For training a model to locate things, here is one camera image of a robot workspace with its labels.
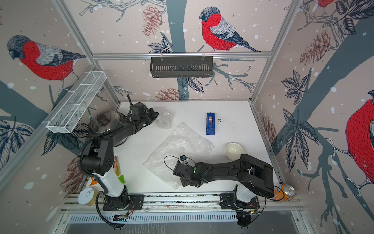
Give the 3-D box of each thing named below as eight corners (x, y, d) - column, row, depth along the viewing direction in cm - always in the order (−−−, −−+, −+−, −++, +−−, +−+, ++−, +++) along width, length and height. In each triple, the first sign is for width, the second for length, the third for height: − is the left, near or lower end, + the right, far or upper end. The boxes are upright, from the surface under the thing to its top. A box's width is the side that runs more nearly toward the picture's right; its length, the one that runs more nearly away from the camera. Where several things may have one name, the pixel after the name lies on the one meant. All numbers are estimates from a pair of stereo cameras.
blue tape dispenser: (205, 134, 102) (206, 129, 97) (206, 118, 112) (207, 112, 106) (214, 135, 102) (215, 129, 96) (214, 118, 111) (215, 113, 106)
